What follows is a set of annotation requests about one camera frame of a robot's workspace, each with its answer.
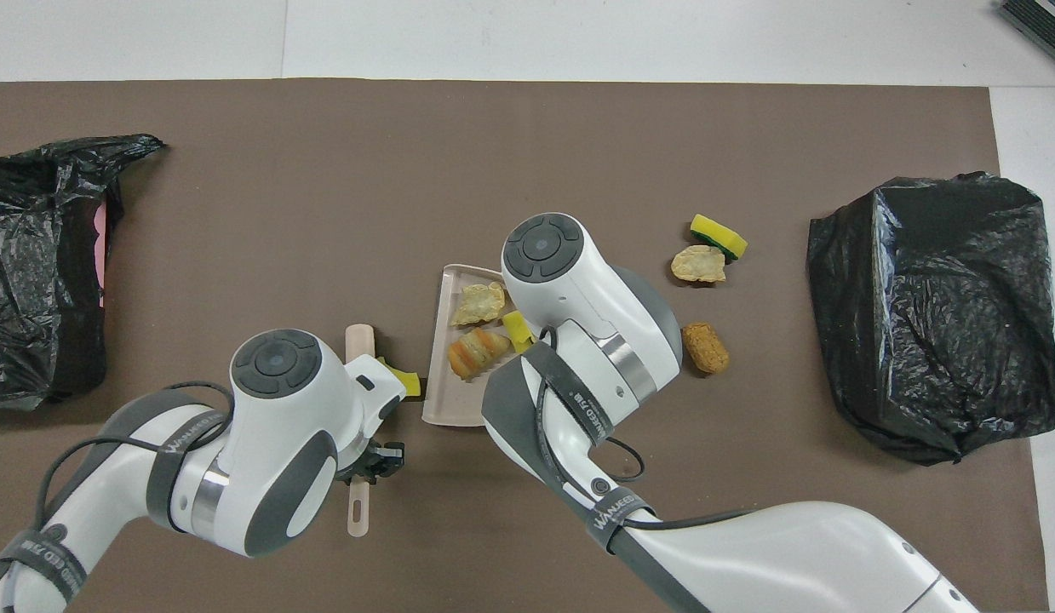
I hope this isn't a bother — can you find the beige croissant chunk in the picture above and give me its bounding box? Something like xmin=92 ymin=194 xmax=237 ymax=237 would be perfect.
xmin=670 ymin=245 xmax=727 ymax=284
xmin=450 ymin=282 xmax=507 ymax=327

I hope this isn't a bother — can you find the small yellow sponge piece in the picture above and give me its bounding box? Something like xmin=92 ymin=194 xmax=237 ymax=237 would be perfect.
xmin=502 ymin=311 xmax=538 ymax=354

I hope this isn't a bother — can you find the dark grey ribbed panel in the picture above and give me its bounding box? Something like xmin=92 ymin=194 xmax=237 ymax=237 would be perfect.
xmin=997 ymin=0 xmax=1055 ymax=73

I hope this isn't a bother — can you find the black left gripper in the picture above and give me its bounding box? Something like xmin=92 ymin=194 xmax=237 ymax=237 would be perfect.
xmin=338 ymin=438 xmax=406 ymax=488

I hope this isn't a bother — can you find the yellow sponge with green pad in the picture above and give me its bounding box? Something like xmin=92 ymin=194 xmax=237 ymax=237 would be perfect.
xmin=690 ymin=214 xmax=748 ymax=263

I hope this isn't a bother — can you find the brown table mat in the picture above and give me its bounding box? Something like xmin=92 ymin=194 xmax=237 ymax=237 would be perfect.
xmin=0 ymin=79 xmax=1049 ymax=613

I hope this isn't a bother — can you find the beige hand brush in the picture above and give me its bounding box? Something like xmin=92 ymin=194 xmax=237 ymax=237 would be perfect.
xmin=345 ymin=324 xmax=379 ymax=539

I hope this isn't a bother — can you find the brown breaded nugget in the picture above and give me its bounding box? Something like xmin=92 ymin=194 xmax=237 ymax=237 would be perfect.
xmin=682 ymin=322 xmax=731 ymax=375

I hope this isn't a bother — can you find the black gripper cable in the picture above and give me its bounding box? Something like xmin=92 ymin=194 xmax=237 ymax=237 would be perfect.
xmin=536 ymin=328 xmax=766 ymax=533
xmin=33 ymin=381 xmax=234 ymax=529

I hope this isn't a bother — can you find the golden brown croissant piece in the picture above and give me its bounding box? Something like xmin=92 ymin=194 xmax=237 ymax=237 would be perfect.
xmin=448 ymin=329 xmax=513 ymax=381

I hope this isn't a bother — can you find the black plastic trash bag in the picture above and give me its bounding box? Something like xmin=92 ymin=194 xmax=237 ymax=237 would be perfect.
xmin=806 ymin=171 xmax=1055 ymax=466
xmin=0 ymin=134 xmax=166 ymax=414

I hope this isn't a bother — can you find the beige plastic dustpan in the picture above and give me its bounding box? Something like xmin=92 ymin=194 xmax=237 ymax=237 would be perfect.
xmin=421 ymin=264 xmax=528 ymax=428

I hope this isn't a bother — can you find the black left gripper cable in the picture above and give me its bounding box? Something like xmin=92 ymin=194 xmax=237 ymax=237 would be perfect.
xmin=33 ymin=381 xmax=234 ymax=529

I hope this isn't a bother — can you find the notched yellow sponge piece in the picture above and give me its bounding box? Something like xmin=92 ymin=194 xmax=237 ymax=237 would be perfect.
xmin=376 ymin=356 xmax=424 ymax=401

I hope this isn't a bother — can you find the pink plastic bin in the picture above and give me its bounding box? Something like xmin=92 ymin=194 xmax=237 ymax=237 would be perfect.
xmin=93 ymin=200 xmax=111 ymax=307

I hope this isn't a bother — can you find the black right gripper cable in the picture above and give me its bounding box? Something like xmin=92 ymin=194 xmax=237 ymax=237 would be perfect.
xmin=536 ymin=328 xmax=766 ymax=533

